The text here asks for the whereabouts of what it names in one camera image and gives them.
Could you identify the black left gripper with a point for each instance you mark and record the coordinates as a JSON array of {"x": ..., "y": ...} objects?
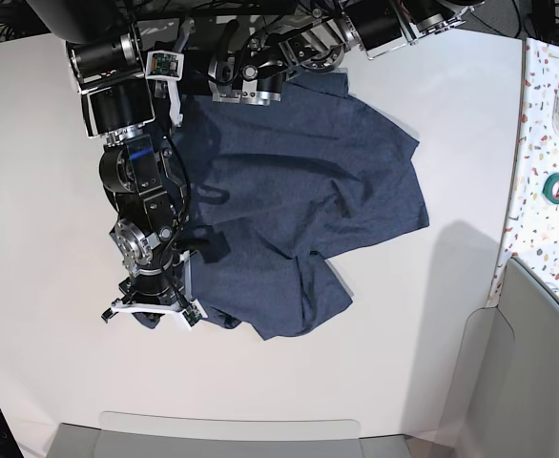
[{"x": 199, "y": 72}]

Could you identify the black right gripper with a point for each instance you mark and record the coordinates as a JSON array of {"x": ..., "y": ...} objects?
[{"x": 150, "y": 288}]

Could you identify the navy blue t-shirt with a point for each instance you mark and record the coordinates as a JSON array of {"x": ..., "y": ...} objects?
[{"x": 278, "y": 191}]

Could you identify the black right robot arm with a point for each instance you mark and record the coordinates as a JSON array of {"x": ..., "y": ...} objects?
[{"x": 103, "y": 47}]

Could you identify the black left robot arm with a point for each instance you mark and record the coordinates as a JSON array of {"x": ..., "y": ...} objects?
[{"x": 247, "y": 60}]

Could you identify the grey plastic bin front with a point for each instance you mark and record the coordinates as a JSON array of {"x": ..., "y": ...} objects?
[{"x": 136, "y": 435}]

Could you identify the grey plastic bin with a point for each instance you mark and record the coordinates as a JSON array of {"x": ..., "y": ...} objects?
[
  {"x": 136, "y": 435},
  {"x": 504, "y": 397}
]

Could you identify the grey plastic bin right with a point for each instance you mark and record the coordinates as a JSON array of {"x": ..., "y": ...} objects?
[{"x": 504, "y": 397}]

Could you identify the green tape roll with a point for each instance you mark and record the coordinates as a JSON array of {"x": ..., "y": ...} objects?
[{"x": 551, "y": 189}]

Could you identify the terrazzo patterned side table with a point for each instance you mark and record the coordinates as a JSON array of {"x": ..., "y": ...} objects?
[{"x": 531, "y": 231}]

